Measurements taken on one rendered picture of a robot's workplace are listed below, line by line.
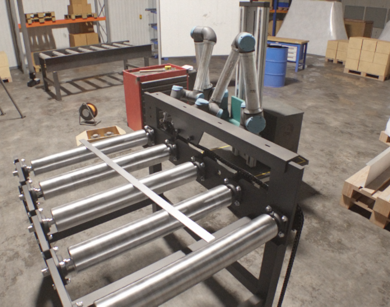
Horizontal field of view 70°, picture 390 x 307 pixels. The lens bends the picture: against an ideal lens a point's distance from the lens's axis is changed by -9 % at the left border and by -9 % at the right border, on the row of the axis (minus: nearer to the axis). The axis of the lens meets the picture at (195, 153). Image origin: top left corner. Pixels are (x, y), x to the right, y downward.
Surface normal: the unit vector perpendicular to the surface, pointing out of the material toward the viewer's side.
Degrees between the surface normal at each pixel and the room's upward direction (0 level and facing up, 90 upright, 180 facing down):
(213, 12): 90
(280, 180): 90
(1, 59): 90
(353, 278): 0
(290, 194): 90
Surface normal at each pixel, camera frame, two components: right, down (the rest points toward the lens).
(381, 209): -0.81, 0.27
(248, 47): 0.02, 0.34
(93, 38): 0.58, 0.37
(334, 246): 0.00, -0.89
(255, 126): 0.06, 0.54
